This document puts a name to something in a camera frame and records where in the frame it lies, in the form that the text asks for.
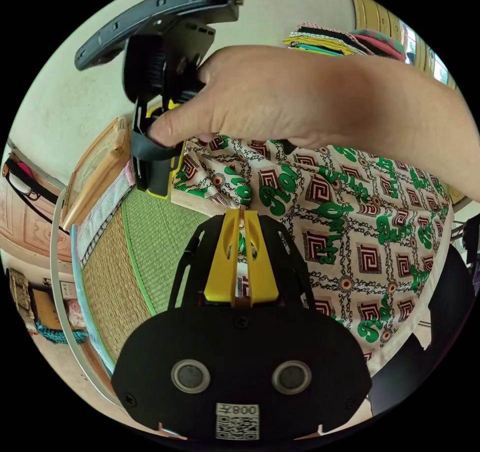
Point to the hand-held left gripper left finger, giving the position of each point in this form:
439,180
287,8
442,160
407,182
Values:
223,264

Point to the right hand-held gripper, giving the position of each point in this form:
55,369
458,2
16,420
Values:
150,65

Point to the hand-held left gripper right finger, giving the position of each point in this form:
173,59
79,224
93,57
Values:
260,272

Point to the floral green short sleeve shirt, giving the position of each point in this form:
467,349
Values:
337,234

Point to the person's right forearm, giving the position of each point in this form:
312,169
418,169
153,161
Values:
412,118

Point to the person's right hand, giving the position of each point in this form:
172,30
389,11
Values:
262,92

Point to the bed with woven mat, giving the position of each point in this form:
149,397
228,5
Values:
157,227

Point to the wooden framed panel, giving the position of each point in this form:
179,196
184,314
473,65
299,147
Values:
97,167

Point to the person's body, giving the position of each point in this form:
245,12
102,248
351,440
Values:
405,377

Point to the pile of clothes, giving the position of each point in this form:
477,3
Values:
318,41

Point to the window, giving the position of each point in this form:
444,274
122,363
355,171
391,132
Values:
409,43

